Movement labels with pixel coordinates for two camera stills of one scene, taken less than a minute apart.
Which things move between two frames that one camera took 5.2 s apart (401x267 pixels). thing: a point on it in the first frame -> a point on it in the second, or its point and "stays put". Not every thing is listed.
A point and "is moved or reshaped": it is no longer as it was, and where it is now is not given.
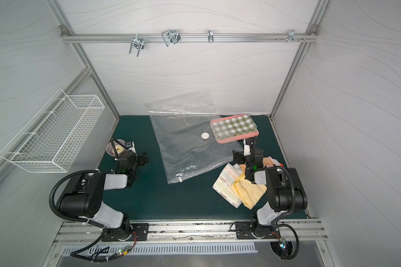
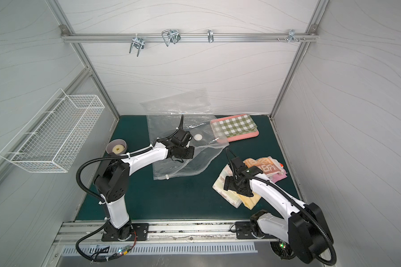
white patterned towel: (223, 183) stays put
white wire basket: (53, 139) stays put
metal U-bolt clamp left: (138, 43) stays put
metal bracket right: (291, 36) stays put
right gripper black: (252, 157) -> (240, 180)
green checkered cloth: (234, 126) stays put
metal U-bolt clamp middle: (172, 35) stays put
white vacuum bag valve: (205, 136) -> (197, 137)
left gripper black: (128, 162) -> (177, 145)
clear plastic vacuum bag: (187, 141) is moved or reshaped
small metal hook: (210, 35) stays put
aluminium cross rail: (76, 38) stays put
